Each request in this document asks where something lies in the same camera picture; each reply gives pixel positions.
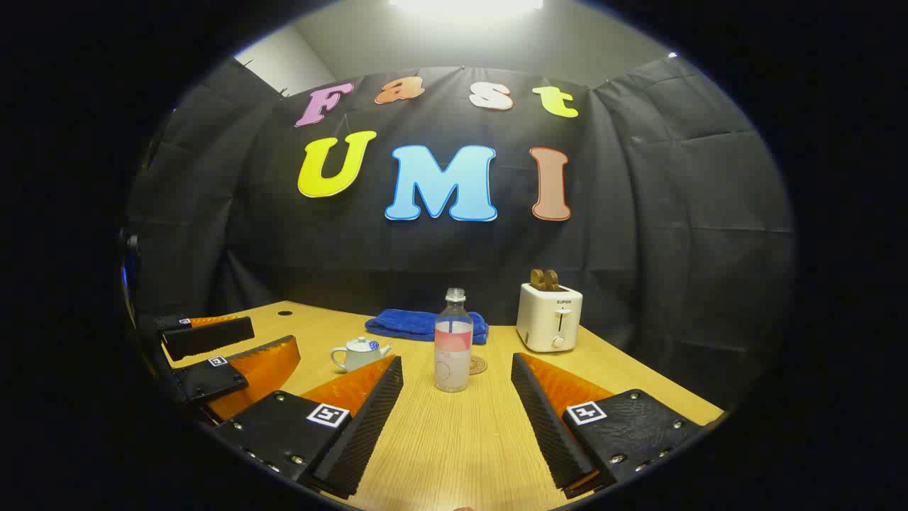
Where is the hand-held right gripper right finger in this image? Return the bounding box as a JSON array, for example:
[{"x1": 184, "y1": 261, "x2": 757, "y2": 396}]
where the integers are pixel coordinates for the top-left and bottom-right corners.
[{"x1": 511, "y1": 352, "x2": 703, "y2": 499}]

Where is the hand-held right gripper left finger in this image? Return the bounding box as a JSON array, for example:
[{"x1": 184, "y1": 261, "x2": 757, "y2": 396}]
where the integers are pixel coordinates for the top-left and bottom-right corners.
[{"x1": 215, "y1": 355, "x2": 405, "y2": 499}]

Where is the white teacup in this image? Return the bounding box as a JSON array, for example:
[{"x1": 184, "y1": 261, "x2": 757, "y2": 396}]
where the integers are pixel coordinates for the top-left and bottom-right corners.
[{"x1": 330, "y1": 337, "x2": 392, "y2": 374}]

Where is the clear plastic water bottle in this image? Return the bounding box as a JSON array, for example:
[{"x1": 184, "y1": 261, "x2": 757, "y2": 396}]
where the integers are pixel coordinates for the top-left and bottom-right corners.
[{"x1": 434, "y1": 287, "x2": 474, "y2": 393}]

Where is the white toaster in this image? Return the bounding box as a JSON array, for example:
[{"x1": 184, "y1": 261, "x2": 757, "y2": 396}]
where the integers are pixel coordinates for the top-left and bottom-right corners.
[{"x1": 516, "y1": 282, "x2": 584, "y2": 353}]

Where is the blue towel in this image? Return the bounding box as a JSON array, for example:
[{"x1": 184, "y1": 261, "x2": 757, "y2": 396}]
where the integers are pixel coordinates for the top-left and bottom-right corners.
[{"x1": 365, "y1": 309, "x2": 489, "y2": 346}]

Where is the black backdrop cloth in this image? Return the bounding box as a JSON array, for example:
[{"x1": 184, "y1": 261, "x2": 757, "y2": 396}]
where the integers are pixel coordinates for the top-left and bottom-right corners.
[{"x1": 128, "y1": 55, "x2": 795, "y2": 409}]

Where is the ceiling light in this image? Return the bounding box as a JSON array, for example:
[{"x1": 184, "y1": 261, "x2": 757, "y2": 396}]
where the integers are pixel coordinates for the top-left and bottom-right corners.
[{"x1": 387, "y1": 0, "x2": 547, "y2": 21}]

